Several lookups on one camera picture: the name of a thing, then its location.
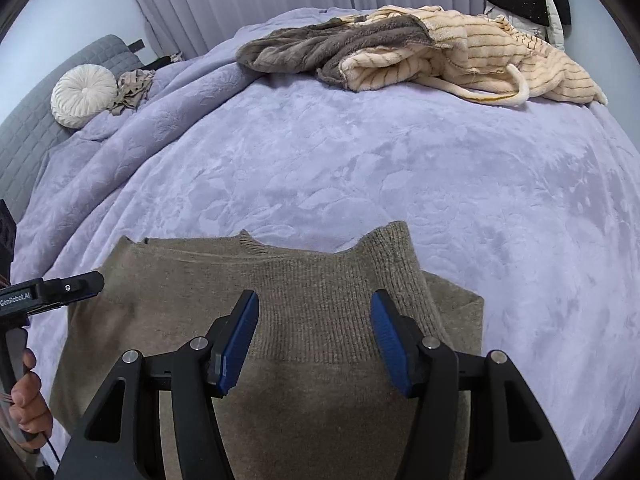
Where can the cream striped fleece garment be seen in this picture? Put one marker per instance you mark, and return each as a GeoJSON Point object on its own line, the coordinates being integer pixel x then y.
{"type": "Point", "coordinates": [500, 55]}

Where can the brown knit sweater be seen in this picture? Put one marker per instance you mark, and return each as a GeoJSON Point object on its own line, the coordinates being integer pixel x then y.
{"type": "Point", "coordinates": [280, 310]}

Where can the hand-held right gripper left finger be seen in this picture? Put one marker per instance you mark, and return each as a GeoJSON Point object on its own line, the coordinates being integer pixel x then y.
{"type": "Point", "coordinates": [240, 342]}

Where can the round white pleated cushion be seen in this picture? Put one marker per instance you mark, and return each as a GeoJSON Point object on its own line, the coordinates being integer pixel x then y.
{"type": "Point", "coordinates": [84, 95]}

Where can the person's left hand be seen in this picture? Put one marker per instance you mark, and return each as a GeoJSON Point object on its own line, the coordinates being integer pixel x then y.
{"type": "Point", "coordinates": [31, 400]}

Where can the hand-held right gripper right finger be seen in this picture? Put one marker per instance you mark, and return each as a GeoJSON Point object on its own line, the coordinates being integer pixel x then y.
{"type": "Point", "coordinates": [392, 342]}

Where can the grey-brown fleece garment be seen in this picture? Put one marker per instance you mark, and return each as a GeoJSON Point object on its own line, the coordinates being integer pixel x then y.
{"type": "Point", "coordinates": [310, 47]}

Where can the lavender plush blanket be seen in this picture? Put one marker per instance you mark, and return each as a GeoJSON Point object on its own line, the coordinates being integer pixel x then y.
{"type": "Point", "coordinates": [350, 170]}

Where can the grey quilted headboard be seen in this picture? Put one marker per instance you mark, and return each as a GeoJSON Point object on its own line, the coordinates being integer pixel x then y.
{"type": "Point", "coordinates": [30, 110]}

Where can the crumpled beige cloth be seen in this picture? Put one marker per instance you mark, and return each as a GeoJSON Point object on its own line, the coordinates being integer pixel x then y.
{"type": "Point", "coordinates": [131, 91]}

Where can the white hanging garment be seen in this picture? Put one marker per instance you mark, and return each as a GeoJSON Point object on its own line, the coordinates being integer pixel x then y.
{"type": "Point", "coordinates": [550, 32]}

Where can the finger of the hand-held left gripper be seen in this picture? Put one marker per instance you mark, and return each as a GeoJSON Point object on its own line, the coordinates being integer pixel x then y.
{"type": "Point", "coordinates": [70, 287]}

